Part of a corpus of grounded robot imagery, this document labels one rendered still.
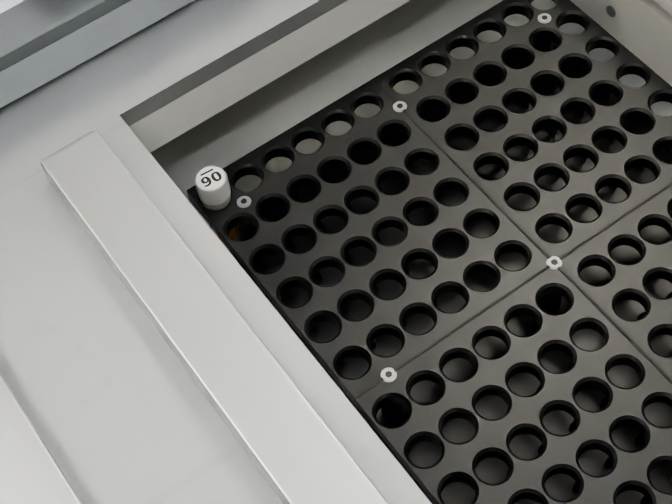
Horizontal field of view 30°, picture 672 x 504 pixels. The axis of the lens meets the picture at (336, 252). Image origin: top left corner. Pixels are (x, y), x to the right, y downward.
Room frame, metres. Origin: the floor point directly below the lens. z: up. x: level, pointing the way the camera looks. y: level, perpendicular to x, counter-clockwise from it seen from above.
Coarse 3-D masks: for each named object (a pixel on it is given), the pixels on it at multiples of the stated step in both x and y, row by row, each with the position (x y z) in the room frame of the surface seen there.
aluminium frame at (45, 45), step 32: (0, 0) 0.31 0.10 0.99; (32, 0) 0.32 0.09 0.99; (64, 0) 0.32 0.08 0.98; (96, 0) 0.32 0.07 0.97; (128, 0) 0.33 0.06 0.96; (160, 0) 0.34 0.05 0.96; (192, 0) 0.34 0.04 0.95; (0, 32) 0.31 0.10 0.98; (32, 32) 0.31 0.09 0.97; (64, 32) 0.32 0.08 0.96; (96, 32) 0.32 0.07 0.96; (128, 32) 0.33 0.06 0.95; (0, 64) 0.31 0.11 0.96; (32, 64) 0.31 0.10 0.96; (64, 64) 0.32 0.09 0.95; (0, 96) 0.30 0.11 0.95
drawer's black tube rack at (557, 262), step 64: (512, 64) 0.36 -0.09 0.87; (576, 64) 0.33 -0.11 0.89; (640, 64) 0.32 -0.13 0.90; (384, 128) 0.31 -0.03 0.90; (448, 128) 0.30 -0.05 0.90; (512, 128) 0.30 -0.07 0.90; (576, 128) 0.29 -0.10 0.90; (640, 128) 0.31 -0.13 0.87; (320, 192) 0.28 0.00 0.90; (384, 192) 0.30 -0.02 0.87; (448, 192) 0.29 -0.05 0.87; (512, 192) 0.27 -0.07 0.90; (576, 192) 0.26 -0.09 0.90; (640, 192) 0.26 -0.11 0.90; (256, 256) 0.26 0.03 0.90; (320, 256) 0.25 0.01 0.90; (384, 256) 0.25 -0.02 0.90; (448, 256) 0.26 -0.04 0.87; (512, 256) 0.26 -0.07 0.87; (576, 256) 0.23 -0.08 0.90; (640, 256) 0.25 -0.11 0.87; (320, 320) 0.23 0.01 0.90; (384, 320) 0.22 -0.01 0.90; (448, 320) 0.22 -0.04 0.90; (512, 320) 0.23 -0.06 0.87; (576, 320) 0.21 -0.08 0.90; (640, 320) 0.20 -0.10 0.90; (384, 384) 0.20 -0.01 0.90; (448, 384) 0.19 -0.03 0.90; (512, 384) 0.20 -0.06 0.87; (576, 384) 0.18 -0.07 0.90; (640, 384) 0.18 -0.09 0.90; (448, 448) 0.17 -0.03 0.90; (512, 448) 0.18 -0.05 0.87; (576, 448) 0.16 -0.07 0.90; (640, 448) 0.17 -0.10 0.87
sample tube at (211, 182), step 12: (204, 168) 0.29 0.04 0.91; (216, 168) 0.29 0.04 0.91; (204, 180) 0.28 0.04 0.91; (216, 180) 0.28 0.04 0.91; (204, 192) 0.28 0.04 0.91; (216, 192) 0.28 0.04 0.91; (228, 192) 0.28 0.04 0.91; (204, 204) 0.28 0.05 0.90; (216, 204) 0.28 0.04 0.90; (240, 240) 0.28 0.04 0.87
